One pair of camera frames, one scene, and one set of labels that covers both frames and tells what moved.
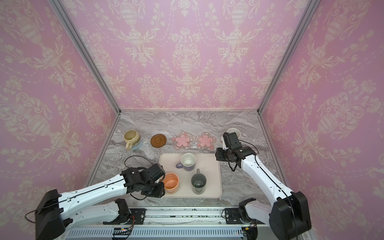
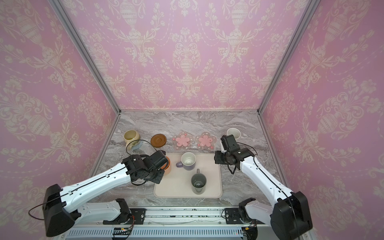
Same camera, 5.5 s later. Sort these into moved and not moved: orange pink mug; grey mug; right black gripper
Moved: orange pink mug
Not moved: right black gripper; grey mug
